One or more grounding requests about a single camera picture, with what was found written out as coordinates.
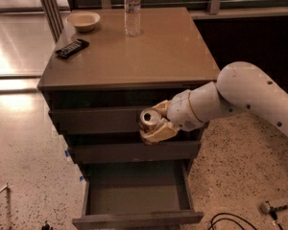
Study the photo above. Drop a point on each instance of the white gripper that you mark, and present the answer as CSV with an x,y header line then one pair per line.
x,y
180,111

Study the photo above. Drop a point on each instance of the orange soda can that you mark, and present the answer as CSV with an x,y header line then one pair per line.
x,y
150,119

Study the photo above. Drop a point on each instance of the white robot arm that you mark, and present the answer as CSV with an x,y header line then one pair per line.
x,y
240,87

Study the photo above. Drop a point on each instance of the grey middle drawer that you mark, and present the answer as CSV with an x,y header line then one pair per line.
x,y
135,152

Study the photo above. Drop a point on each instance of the grey top drawer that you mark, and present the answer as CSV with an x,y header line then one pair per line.
x,y
97,120

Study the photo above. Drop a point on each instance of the grey drawer cabinet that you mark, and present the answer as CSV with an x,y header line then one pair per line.
x,y
168,57

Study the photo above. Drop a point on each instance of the grey open bottom drawer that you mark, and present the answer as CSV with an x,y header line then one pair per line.
x,y
136,194

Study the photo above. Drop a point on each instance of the black snack bar packet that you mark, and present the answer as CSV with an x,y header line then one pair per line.
x,y
72,48

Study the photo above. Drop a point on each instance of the clear plastic water bottle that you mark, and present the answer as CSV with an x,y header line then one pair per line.
x,y
132,17

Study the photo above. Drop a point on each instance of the white ceramic bowl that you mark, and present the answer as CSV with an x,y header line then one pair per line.
x,y
83,21

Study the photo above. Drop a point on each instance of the power strip on floor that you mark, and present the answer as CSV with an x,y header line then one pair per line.
x,y
277,204

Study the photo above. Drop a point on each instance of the metal frame at corner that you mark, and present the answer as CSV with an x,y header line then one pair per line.
x,y
5,211

